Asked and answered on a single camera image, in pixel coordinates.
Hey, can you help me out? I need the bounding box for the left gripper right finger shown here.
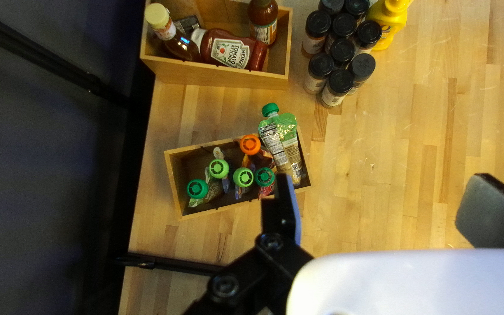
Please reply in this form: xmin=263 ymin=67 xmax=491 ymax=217
xmin=454 ymin=173 xmax=504 ymax=249

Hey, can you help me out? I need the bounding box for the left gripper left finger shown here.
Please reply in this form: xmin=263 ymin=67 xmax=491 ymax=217
xmin=182 ymin=173 xmax=315 ymax=315

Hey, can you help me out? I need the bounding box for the red ketchup bottle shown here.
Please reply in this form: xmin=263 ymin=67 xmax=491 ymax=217
xmin=190 ymin=27 xmax=269 ymax=72

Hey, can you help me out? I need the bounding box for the yellow mustard bottle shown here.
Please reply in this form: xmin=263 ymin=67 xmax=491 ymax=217
xmin=366 ymin=0 xmax=410 ymax=52

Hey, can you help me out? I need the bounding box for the dark green cap food pouch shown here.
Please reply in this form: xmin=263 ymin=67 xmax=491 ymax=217
xmin=254 ymin=166 xmax=277 ymax=200
xmin=185 ymin=177 xmax=224 ymax=208

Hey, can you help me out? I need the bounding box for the light green cap food pouch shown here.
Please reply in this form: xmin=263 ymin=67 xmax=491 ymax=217
xmin=233 ymin=166 xmax=255 ymax=200
xmin=206 ymin=146 xmax=231 ymax=193

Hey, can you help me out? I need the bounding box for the clear green baby food pouch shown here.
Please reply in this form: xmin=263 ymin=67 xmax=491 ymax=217
xmin=258 ymin=102 xmax=304 ymax=186

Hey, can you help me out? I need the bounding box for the orange cap baby food pouch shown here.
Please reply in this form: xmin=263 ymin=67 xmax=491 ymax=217
xmin=234 ymin=133 xmax=274 ymax=169

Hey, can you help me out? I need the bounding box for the wooden box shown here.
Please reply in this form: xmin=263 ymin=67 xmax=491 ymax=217
xmin=164 ymin=131 xmax=313 ymax=221
xmin=139 ymin=0 xmax=293 ymax=90

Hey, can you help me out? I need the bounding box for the spice jar with black lid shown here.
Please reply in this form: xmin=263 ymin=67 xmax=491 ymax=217
xmin=320 ymin=69 xmax=354 ymax=109
xmin=303 ymin=52 xmax=335 ymax=95
xmin=344 ymin=0 xmax=371 ymax=25
xmin=352 ymin=20 xmax=383 ymax=55
xmin=328 ymin=38 xmax=356 ymax=68
xmin=324 ymin=12 xmax=358 ymax=53
xmin=318 ymin=0 xmax=345 ymax=16
xmin=347 ymin=52 xmax=376 ymax=95
xmin=301 ymin=10 xmax=332 ymax=59

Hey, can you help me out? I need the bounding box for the brown sauce bottle yellow cap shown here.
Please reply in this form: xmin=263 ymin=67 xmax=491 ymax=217
xmin=144 ymin=2 xmax=202 ymax=62

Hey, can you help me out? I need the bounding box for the brown sauce bottle orange label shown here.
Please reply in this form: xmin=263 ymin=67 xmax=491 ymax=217
xmin=247 ymin=0 xmax=279 ymax=47

